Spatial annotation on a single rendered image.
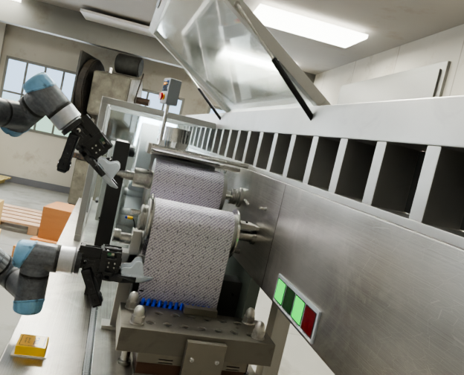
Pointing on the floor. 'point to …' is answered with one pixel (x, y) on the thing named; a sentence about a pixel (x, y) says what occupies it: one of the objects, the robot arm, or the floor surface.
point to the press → (84, 91)
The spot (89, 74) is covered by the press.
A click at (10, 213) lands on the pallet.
